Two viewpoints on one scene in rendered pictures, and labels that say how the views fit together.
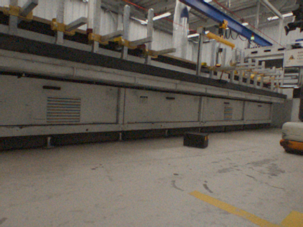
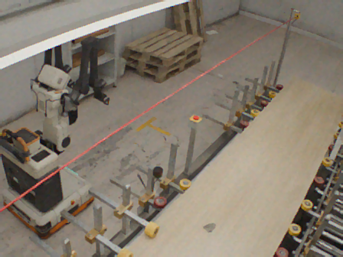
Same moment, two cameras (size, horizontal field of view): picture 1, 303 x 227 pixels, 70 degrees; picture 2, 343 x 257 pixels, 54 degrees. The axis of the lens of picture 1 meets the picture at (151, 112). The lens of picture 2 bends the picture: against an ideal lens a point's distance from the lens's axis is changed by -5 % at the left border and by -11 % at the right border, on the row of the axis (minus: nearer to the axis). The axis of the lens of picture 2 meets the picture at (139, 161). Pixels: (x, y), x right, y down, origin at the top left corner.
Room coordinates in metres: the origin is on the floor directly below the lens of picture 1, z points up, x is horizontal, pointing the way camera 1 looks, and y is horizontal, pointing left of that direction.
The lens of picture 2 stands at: (4.41, -1.27, 2.58)
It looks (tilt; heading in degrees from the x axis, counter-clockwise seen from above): 40 degrees down; 169
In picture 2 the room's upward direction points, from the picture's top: 3 degrees clockwise
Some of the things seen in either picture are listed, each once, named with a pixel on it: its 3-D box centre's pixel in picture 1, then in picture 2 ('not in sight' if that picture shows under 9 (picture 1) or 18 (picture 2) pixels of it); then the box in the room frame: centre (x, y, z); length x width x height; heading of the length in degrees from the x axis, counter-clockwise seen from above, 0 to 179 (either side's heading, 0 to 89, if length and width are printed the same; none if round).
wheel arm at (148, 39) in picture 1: (132, 44); (235, 111); (1.72, 0.18, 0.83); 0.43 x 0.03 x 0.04; 43
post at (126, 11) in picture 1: (125, 37); (242, 106); (1.73, 0.25, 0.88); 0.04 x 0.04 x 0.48; 43
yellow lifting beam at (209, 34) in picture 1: (222, 40); not in sight; (7.62, -2.25, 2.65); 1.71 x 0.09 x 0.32; 133
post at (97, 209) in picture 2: (241, 68); (99, 232); (3.09, -1.22, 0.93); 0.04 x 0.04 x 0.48; 43
